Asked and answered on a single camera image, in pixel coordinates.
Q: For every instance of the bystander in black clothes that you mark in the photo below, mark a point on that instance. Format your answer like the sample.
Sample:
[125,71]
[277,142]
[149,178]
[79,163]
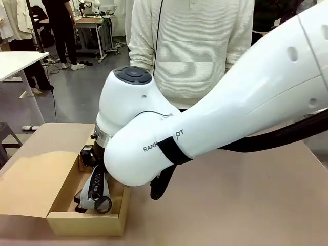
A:
[64,30]

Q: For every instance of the grey stool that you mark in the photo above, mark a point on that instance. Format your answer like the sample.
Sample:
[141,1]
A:
[6,135]

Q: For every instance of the black stapler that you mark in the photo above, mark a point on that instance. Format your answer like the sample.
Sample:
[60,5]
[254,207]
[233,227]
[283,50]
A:
[80,210]

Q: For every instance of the background white robot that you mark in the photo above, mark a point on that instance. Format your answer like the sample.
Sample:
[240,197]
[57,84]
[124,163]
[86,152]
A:
[89,3]

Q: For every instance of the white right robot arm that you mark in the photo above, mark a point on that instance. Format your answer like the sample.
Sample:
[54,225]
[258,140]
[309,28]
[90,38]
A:
[230,102]

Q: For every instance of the white power strip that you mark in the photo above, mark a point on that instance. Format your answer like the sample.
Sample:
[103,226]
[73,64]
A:
[30,127]

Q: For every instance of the white table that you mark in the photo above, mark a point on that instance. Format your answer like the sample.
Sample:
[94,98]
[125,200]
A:
[18,62]

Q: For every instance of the person in cream sweater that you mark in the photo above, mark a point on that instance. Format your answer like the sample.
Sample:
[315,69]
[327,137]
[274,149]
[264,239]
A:
[192,51]

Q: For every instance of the black pole stand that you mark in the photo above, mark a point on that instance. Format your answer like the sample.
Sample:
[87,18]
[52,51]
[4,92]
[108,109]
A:
[36,25]

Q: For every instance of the bystander in white coat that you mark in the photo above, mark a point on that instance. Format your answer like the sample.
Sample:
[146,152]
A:
[15,20]

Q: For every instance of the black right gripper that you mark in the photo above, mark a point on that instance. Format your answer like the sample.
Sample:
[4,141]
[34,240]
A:
[88,156]

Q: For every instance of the background metal desk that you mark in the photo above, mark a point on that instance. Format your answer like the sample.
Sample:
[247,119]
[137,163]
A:
[92,28]

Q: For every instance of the open empty-flap cardboard box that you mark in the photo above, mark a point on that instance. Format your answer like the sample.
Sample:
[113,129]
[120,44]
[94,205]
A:
[38,184]

